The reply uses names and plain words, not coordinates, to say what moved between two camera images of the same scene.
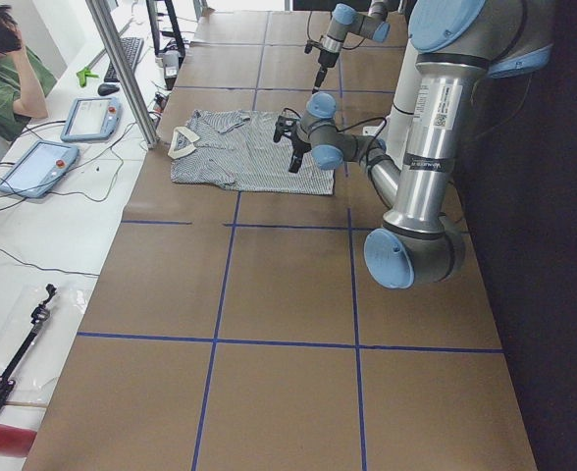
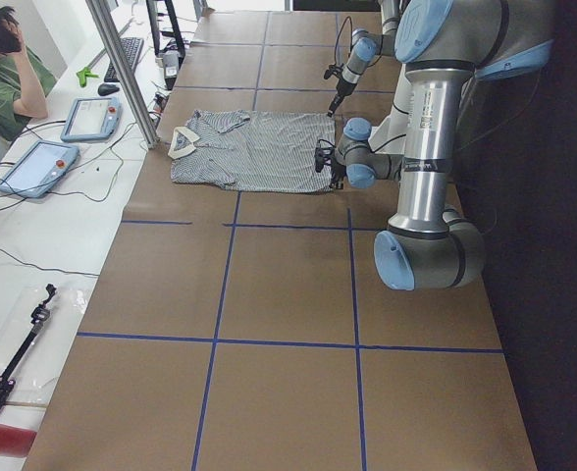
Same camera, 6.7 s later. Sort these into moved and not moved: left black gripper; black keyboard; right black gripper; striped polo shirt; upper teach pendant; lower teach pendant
Moved: left black gripper; right black gripper
Not moved: striped polo shirt; lower teach pendant; black keyboard; upper teach pendant
